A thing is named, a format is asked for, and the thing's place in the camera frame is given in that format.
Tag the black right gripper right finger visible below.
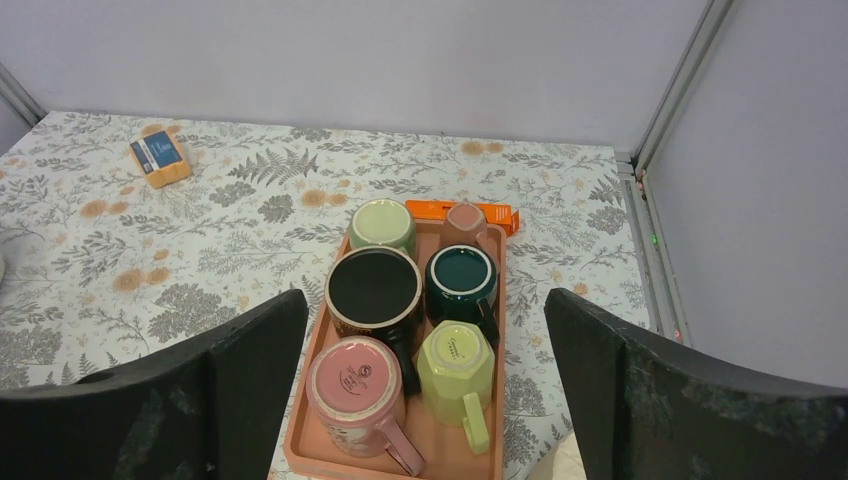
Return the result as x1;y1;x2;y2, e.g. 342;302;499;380
544;288;847;479

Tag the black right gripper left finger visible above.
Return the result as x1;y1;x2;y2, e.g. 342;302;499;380
1;289;309;479

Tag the pink patterned mug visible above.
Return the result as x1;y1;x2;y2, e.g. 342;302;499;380
306;336;425;476

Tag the yellow green faceted mug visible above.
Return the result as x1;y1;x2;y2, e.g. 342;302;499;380
417;320;495;455

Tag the black skull pattern mug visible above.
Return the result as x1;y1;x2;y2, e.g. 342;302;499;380
324;246;424;397

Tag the dark green mug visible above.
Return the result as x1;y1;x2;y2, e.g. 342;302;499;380
424;244;501;348

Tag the light green mug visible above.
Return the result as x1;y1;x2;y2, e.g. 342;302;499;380
348;199;417;257

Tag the salmon pink plastic tray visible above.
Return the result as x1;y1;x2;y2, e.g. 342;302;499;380
284;220;507;479

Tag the small brown pink cup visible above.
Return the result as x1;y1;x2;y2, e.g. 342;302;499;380
440;201;488;249

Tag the yellow sponge blue label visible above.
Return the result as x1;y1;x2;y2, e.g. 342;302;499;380
130;130;192;189

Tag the orange box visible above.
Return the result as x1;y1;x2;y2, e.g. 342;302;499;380
405;199;520;236

